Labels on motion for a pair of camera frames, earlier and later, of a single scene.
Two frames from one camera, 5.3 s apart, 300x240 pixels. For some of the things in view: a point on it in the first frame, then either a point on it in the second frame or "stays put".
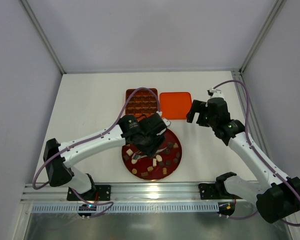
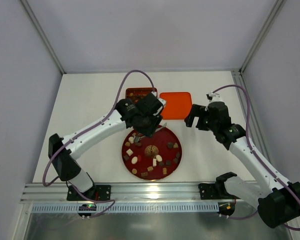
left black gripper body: (148, 144) -> (145, 127)
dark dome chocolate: (170, 145) stays put
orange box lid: (175, 105) stays put
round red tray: (160, 166) stays put
